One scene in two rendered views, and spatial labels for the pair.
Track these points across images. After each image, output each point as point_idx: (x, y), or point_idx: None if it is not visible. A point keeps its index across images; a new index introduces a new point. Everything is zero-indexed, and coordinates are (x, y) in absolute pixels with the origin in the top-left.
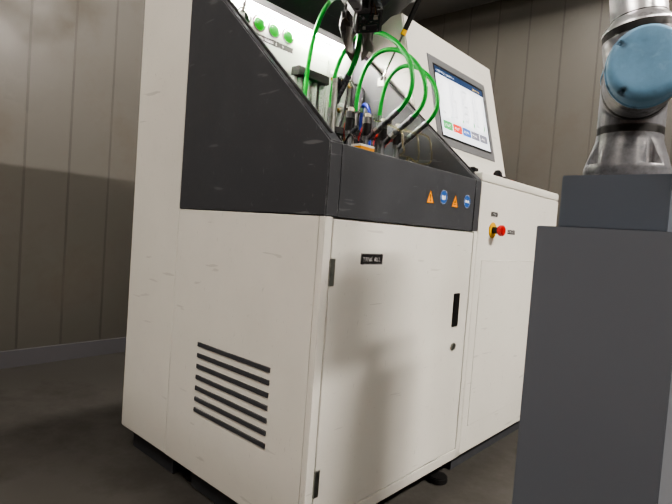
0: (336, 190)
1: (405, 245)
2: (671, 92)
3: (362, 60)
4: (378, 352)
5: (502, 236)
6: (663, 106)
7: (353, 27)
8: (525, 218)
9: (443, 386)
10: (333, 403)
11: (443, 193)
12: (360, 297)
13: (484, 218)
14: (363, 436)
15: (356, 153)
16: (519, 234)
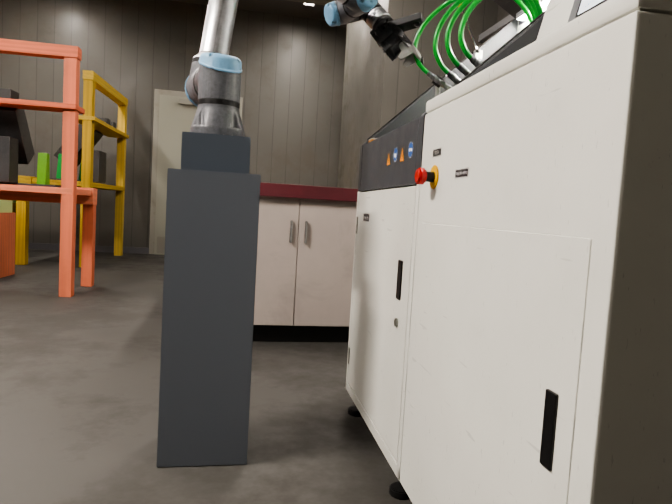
0: (360, 174)
1: (377, 206)
2: (191, 101)
3: (419, 60)
4: (365, 289)
5: (448, 183)
6: (197, 96)
7: (390, 58)
8: (491, 135)
9: (390, 364)
10: (354, 310)
11: (395, 151)
12: (362, 244)
13: (426, 163)
14: (359, 348)
15: (365, 147)
16: (478, 173)
